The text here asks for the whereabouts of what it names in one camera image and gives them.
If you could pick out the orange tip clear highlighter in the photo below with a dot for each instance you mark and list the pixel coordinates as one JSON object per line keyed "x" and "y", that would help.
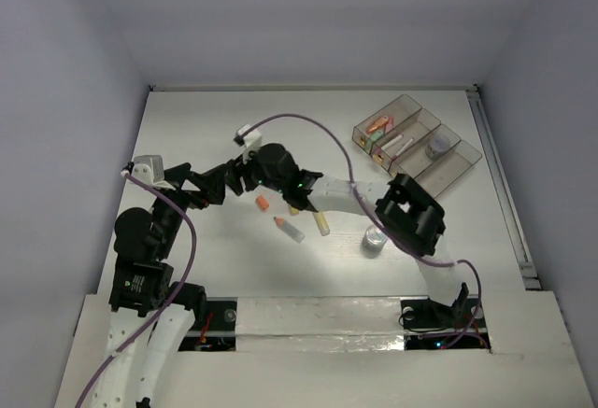
{"x": 290, "y": 230}

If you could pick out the clip jar silver lid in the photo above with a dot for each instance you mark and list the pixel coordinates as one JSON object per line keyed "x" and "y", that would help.
{"x": 373, "y": 241}

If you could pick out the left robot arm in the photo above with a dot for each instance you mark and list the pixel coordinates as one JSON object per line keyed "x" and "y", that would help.
{"x": 149, "y": 312}

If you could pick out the orange highlighter cap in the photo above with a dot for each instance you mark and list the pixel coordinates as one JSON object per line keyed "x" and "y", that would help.
{"x": 262, "y": 203}

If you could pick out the yellow highlighter pen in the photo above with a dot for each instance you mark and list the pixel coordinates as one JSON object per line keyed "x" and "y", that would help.
{"x": 321, "y": 223}

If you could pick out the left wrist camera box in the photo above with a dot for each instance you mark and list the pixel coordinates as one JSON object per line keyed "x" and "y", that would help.
{"x": 148, "y": 169}

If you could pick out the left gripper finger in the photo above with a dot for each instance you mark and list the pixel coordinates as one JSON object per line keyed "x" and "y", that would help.
{"x": 176, "y": 176}
{"x": 211, "y": 185}

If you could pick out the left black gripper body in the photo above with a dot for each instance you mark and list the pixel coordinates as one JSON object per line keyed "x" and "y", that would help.
{"x": 182, "y": 184}

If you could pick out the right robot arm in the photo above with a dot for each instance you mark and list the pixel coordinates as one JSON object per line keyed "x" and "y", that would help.
{"x": 401, "y": 208}

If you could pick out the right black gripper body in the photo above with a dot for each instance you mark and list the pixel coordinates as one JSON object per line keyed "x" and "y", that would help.
{"x": 255, "y": 173}

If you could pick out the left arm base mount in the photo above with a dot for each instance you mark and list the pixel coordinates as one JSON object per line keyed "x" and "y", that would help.
{"x": 215, "y": 332}

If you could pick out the white pink marker pen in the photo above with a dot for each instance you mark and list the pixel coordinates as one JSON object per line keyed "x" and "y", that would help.
{"x": 392, "y": 142}

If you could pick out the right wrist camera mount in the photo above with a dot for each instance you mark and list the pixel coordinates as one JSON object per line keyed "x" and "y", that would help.
{"x": 249, "y": 140}

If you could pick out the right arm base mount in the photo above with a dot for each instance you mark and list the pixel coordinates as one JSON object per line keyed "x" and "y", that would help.
{"x": 429, "y": 325}

